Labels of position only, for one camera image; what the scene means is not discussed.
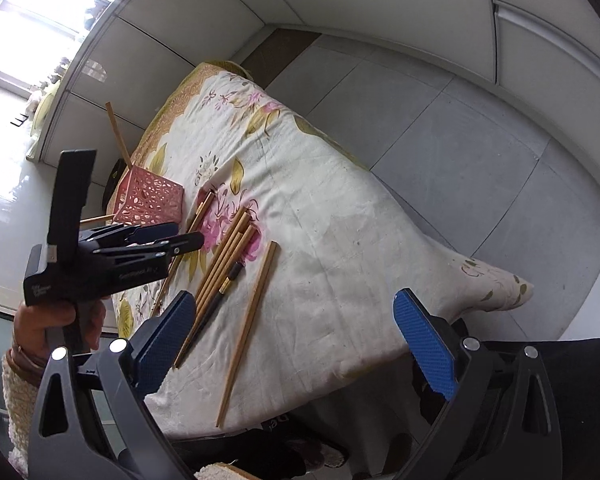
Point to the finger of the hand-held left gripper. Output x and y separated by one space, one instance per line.
180 246
155 231

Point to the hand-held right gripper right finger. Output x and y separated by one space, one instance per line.
425 345

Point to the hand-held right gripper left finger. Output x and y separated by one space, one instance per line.
167 332

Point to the pink perforated utensil holder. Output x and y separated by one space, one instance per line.
150 195

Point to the bunch of wooden chopsticks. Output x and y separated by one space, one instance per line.
230 255

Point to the dark banded chopstick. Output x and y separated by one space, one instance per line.
230 280

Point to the person's left forearm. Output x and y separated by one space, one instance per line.
17 400

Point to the person's left hand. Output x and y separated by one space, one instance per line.
40 325

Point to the black trash bin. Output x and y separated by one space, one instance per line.
114 180

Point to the floral cloth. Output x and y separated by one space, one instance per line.
330 260

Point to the small black rack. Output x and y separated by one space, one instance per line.
20 121

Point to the dark fuzzy slipper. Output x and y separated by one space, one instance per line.
305 447

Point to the pale green basin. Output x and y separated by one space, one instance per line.
44 107

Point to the white kitchen cabinets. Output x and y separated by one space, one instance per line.
180 25

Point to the dark floor mat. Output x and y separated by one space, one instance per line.
280 55

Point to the window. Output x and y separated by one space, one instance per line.
30 10

